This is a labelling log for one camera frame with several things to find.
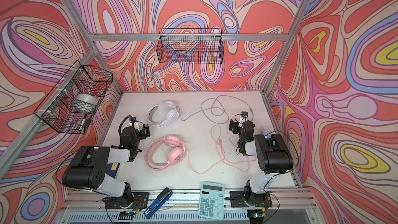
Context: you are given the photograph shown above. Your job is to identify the left black wire basket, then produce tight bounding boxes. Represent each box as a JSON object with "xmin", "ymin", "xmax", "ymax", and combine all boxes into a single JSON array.
[{"xmin": 34, "ymin": 61, "xmax": 114, "ymax": 135}]

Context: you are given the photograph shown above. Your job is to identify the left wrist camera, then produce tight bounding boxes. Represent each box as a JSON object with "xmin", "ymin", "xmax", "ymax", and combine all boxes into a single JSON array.
[{"xmin": 129, "ymin": 116, "xmax": 139, "ymax": 129}]

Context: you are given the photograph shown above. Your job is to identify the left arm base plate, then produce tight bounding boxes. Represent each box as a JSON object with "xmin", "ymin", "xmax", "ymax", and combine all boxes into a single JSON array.
[{"xmin": 102, "ymin": 191, "xmax": 149, "ymax": 210}]

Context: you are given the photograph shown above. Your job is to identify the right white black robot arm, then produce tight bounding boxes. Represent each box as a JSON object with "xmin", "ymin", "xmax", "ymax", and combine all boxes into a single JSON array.
[{"xmin": 227, "ymin": 120, "xmax": 294, "ymax": 208}]

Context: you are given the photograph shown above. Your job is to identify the dark blue booklet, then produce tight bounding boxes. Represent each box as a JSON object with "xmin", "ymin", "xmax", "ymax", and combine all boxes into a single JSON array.
[{"xmin": 106, "ymin": 163, "xmax": 120, "ymax": 178}]

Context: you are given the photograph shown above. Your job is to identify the teal calculator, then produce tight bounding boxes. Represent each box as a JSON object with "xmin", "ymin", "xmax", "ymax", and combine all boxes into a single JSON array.
[{"xmin": 198, "ymin": 182, "xmax": 225, "ymax": 220}]

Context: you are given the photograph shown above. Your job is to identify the rear black wire basket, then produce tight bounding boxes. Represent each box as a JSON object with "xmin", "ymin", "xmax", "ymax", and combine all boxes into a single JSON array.
[{"xmin": 156, "ymin": 28, "xmax": 224, "ymax": 64}]

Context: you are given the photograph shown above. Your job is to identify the grey headphone cable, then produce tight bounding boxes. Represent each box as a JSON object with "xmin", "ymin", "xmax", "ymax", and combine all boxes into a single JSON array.
[{"xmin": 179, "ymin": 95, "xmax": 255, "ymax": 125}]

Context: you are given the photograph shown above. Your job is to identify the grey tape roll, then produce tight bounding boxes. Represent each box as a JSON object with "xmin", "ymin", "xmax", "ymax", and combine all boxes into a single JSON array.
[{"xmin": 73, "ymin": 93, "xmax": 98, "ymax": 114}]

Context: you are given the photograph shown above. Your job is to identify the black wire basket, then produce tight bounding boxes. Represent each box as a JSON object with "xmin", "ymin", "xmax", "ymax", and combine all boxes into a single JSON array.
[
  {"xmin": 34, "ymin": 61, "xmax": 114, "ymax": 135},
  {"xmin": 156, "ymin": 28, "xmax": 224, "ymax": 64}
]

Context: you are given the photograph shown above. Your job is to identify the black marker in basket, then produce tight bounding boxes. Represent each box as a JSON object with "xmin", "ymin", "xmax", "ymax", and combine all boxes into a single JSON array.
[{"xmin": 79, "ymin": 114, "xmax": 87, "ymax": 132}]

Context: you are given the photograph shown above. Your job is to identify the pink cat-ear headphones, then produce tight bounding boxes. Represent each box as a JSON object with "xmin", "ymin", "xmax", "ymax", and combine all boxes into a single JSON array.
[{"xmin": 145, "ymin": 135, "xmax": 188, "ymax": 171}]

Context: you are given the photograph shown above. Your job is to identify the blue black stapler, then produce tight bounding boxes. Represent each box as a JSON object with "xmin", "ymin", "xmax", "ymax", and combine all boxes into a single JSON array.
[{"xmin": 144, "ymin": 187, "xmax": 173, "ymax": 219}]

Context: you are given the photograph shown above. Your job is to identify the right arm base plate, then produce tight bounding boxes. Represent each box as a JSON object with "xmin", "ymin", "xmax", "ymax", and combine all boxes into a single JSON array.
[{"xmin": 226, "ymin": 191, "xmax": 273, "ymax": 209}]

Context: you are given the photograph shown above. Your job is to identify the white headphones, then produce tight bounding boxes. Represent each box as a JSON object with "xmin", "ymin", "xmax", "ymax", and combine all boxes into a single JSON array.
[{"xmin": 146, "ymin": 101, "xmax": 180, "ymax": 128}]

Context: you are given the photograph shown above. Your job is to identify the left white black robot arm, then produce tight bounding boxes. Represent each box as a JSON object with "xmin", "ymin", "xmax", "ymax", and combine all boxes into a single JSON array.
[{"xmin": 61, "ymin": 124, "xmax": 150, "ymax": 212}]

